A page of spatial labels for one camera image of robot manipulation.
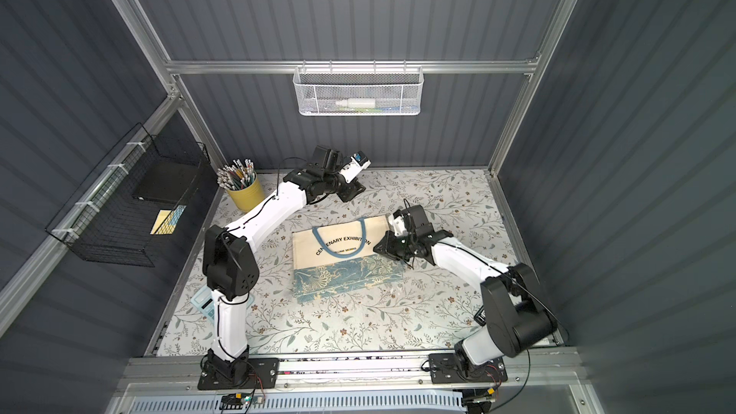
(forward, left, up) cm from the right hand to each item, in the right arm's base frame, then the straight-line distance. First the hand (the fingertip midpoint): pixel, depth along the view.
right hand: (374, 251), depth 85 cm
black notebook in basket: (+15, +63, +14) cm, 66 cm away
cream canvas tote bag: (+2, +12, -9) cm, 15 cm away
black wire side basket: (0, +64, +18) cm, 66 cm away
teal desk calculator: (-12, +51, -8) cm, 53 cm away
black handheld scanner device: (-16, -30, -9) cm, 35 cm away
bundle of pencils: (+27, +48, +5) cm, 56 cm away
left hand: (+19, +4, +10) cm, 22 cm away
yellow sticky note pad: (-5, +47, +23) cm, 53 cm away
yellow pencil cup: (+22, +45, -1) cm, 50 cm away
